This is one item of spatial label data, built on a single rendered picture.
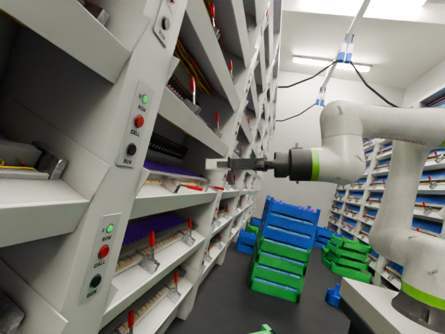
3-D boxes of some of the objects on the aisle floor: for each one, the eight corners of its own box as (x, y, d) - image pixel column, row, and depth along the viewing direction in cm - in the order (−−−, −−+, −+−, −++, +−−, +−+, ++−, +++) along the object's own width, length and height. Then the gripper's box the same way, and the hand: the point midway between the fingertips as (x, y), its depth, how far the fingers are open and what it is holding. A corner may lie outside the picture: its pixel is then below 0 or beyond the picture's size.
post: (192, 309, 105) (286, -58, 111) (185, 320, 95) (287, -80, 102) (153, 293, 109) (245, -59, 115) (142, 302, 100) (243, -80, 106)
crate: (291, 287, 156) (293, 276, 156) (298, 303, 136) (301, 289, 136) (247, 275, 158) (249, 263, 159) (248, 289, 138) (251, 275, 139)
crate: (385, 321, 143) (388, 307, 143) (379, 331, 128) (383, 316, 128) (334, 294, 163) (336, 283, 164) (324, 301, 149) (327, 288, 149)
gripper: (285, 155, 75) (213, 156, 79) (291, 146, 59) (200, 148, 63) (285, 179, 74) (212, 177, 79) (291, 176, 58) (198, 175, 63)
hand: (218, 164), depth 70 cm, fingers open, 3 cm apart
